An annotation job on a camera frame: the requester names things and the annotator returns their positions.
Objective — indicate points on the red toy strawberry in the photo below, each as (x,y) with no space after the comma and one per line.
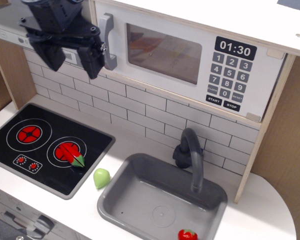
(187,234)

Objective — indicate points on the grey oven door handle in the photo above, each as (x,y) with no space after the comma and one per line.
(34,229)

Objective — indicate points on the grey plastic toy sink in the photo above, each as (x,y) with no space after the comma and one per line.
(153,200)

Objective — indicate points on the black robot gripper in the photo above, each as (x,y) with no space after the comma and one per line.
(57,24)

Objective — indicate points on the white toy microwave door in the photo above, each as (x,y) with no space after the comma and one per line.
(204,66)

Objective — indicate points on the grey toy range hood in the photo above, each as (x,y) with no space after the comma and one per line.
(10,30)

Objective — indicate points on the black toy induction stove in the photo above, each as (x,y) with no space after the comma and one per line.
(29,148)

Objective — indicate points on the light green toy pear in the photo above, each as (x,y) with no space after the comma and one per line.
(101,178)

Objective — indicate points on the dark grey toy faucet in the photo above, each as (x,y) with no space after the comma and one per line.
(189,154)

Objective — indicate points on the wooden toy microwave cabinet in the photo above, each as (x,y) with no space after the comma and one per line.
(274,24)

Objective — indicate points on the red green toy chili pepper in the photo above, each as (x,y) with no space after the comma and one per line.
(72,155)

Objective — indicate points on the grey microwave door handle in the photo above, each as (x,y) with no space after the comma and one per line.
(106,25)

